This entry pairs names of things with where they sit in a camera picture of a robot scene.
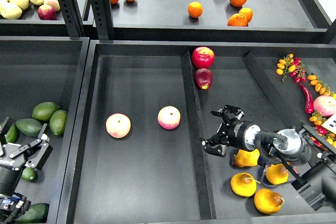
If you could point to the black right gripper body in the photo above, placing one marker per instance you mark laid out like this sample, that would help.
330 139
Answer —
241 134

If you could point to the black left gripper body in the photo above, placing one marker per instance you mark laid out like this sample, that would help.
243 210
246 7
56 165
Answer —
11 168

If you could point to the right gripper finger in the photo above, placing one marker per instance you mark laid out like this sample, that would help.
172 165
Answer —
229 113
213 146

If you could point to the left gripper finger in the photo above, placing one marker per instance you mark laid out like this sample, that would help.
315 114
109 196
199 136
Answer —
33 154
5 127

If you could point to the dark green avocado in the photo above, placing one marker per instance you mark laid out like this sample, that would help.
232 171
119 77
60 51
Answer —
29 174

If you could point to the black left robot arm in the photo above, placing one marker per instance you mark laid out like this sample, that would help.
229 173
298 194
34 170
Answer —
13 206

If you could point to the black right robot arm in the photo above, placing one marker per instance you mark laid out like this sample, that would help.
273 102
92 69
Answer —
304 153

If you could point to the dark red apple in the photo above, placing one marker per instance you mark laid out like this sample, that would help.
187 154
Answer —
203 78

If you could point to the pink apple centre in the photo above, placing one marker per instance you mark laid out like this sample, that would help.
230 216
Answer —
169 117

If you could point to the pink apple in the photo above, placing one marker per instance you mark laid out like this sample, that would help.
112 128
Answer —
169 117
324 105
118 125

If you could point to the black left tray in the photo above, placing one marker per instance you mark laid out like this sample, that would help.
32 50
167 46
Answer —
36 70

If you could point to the black tray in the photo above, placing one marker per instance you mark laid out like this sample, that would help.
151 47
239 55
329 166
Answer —
36 70
154 175

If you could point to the bright red apple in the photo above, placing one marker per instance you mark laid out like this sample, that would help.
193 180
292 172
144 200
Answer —
202 57

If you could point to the red chili pepper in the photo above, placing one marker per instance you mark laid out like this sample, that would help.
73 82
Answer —
308 99

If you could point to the cherry tomato bunch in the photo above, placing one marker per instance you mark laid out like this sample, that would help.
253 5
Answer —
293 67

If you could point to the pink apple left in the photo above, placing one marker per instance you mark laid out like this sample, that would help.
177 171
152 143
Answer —
118 125

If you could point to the pink apple right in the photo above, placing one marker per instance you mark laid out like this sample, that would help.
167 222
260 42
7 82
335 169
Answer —
324 105

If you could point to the black middle tray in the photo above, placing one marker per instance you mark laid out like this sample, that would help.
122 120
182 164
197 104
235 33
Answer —
154 175

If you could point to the black upper shelf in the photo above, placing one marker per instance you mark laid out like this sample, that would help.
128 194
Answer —
278 21

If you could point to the red apple on shelf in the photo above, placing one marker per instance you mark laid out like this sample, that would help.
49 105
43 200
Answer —
47 12

